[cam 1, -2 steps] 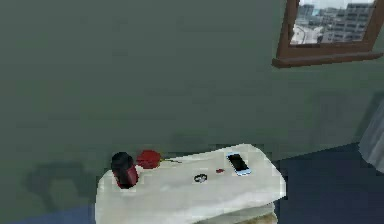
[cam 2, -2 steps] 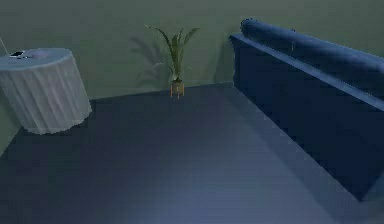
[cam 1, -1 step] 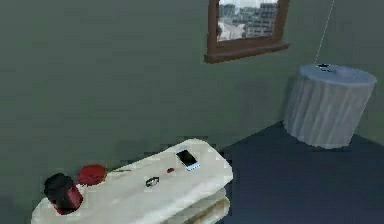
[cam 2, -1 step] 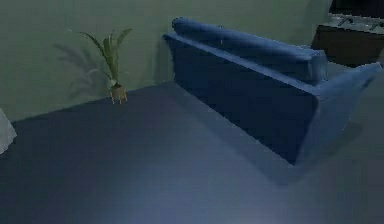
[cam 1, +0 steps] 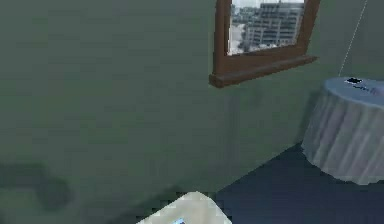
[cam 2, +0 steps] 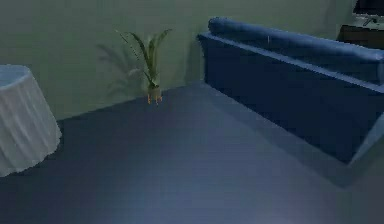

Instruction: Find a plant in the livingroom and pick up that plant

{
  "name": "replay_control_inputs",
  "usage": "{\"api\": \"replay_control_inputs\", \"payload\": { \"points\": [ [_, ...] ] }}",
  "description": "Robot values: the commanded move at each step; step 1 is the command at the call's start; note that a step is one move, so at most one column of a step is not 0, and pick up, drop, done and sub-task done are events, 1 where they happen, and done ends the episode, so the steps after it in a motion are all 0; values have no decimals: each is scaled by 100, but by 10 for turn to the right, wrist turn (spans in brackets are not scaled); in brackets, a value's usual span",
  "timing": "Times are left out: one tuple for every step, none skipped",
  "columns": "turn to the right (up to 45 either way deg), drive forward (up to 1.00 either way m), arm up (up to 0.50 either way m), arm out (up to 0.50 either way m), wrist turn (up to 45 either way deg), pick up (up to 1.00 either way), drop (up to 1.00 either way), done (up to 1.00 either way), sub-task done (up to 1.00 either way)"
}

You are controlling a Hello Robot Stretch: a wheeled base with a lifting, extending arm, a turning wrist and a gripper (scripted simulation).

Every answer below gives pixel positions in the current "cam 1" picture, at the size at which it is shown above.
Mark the small black flat object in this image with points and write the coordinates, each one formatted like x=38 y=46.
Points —
x=354 y=80

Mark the brown framed window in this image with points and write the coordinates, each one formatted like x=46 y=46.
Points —
x=260 y=63

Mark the white table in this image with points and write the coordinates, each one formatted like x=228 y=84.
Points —
x=190 y=210

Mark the round table with grey cloth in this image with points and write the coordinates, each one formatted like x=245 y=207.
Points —
x=346 y=133

